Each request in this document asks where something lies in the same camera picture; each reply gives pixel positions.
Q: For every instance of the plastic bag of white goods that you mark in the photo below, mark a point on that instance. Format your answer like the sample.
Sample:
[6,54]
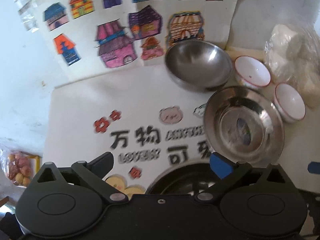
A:
[292,56]

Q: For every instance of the white bowl red rim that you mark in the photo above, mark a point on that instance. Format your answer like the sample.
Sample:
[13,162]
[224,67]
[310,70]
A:
[289,103]
[251,73]

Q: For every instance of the shallow stainless steel plate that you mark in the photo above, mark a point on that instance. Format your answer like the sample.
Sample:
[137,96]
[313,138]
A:
[241,124]

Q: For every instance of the poster with coloured houses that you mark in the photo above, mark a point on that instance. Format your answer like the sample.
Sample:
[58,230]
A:
[91,37]

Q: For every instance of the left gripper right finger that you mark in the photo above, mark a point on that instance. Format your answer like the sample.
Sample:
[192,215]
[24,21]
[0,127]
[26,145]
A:
[230,174]

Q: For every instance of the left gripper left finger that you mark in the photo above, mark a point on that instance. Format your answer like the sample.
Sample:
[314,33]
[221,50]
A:
[90,175]

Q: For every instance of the bag of fruit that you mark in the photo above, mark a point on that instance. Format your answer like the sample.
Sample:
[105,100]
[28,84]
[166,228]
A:
[19,167]

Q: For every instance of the deep stainless steel bowl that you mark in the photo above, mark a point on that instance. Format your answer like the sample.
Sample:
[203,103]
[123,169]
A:
[198,65]

